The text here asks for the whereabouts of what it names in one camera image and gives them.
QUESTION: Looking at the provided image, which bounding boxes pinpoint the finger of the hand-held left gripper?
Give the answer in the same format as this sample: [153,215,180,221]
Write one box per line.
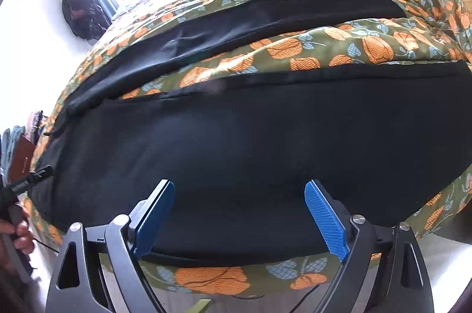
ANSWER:
[30,167,54,184]

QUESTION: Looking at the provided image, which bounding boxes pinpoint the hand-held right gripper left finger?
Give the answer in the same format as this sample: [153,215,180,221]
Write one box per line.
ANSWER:
[44,179,176,313]

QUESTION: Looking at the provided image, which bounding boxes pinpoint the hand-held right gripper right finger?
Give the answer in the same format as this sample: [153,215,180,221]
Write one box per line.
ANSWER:
[304,179,434,313]

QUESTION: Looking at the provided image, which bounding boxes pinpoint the black pants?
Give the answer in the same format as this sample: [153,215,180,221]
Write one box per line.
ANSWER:
[29,0,472,267]

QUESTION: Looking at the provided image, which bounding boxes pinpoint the person's left hand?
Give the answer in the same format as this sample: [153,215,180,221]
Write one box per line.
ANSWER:
[0,208,35,255]

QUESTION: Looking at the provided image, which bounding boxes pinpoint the brown flat board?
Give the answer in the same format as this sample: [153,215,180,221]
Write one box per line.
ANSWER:
[8,135,36,185]

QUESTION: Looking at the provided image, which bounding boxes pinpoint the light green strip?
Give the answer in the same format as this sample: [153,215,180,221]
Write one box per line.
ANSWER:
[190,298,212,313]

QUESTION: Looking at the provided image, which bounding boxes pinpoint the dark hanging bag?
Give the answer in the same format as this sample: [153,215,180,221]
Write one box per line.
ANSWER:
[53,0,112,41]

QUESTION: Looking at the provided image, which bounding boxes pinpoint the orange floral green blanket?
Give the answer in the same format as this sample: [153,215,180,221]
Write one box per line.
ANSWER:
[22,0,472,299]

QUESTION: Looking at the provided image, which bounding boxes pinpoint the thin black cable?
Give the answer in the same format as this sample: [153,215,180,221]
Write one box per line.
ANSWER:
[32,238,60,256]

